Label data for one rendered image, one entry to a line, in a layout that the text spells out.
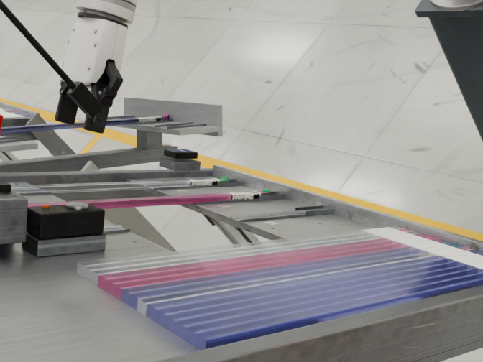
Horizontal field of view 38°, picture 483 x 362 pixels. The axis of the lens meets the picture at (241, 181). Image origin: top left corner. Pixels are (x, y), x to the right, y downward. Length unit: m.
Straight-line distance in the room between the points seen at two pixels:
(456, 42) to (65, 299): 1.06
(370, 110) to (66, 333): 1.97
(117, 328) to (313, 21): 2.56
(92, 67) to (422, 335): 0.59
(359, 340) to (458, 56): 0.99
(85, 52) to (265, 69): 1.95
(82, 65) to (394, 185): 1.30
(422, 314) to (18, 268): 0.39
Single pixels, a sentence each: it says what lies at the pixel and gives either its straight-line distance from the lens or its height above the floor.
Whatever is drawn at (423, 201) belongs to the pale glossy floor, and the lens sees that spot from 2.08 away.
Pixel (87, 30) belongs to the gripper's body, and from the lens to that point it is 1.07.
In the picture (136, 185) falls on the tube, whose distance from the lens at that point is 1.15.
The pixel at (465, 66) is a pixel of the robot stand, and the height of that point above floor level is 0.54.
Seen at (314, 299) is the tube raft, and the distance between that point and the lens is 0.68.
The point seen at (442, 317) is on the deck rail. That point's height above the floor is 0.90.
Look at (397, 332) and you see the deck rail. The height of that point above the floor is 0.95.
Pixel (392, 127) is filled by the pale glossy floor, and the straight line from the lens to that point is 2.35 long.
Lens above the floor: 1.49
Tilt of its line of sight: 36 degrees down
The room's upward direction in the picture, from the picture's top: 38 degrees counter-clockwise
